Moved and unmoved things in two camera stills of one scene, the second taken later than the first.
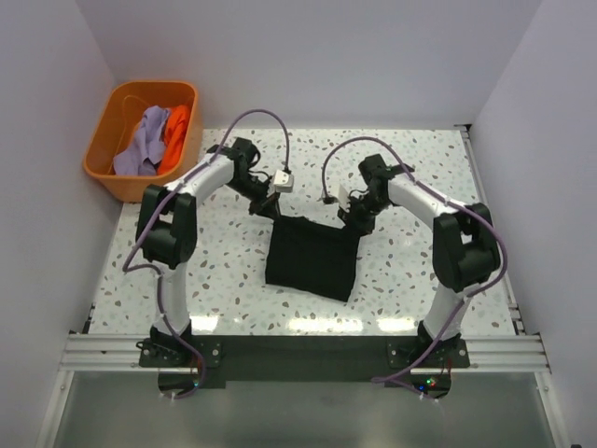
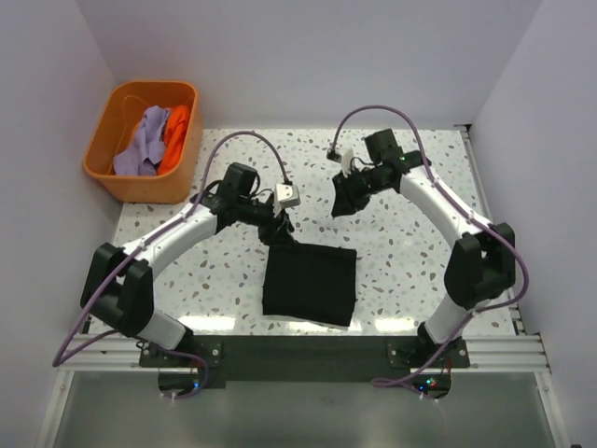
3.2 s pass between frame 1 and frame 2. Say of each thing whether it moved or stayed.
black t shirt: moved
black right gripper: moved
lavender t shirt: stayed
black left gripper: moved
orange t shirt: stayed
